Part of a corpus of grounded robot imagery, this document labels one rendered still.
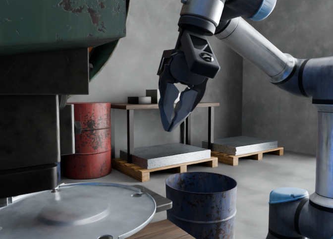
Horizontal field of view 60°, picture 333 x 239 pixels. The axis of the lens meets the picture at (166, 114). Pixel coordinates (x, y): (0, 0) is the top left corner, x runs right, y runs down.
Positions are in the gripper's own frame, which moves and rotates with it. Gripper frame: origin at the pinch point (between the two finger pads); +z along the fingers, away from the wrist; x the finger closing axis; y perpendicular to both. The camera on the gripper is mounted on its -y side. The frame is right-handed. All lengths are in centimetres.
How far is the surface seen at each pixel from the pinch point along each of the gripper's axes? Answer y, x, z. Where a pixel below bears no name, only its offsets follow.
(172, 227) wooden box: 70, -42, 57
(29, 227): -4.9, 19.6, 20.4
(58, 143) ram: -6.8, 18.6, 5.7
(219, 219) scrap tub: 75, -69, 51
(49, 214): -1.9, 17.1, 19.4
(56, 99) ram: -6.2, 20.4, -0.5
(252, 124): 426, -323, 14
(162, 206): -1.8, -2.5, 15.0
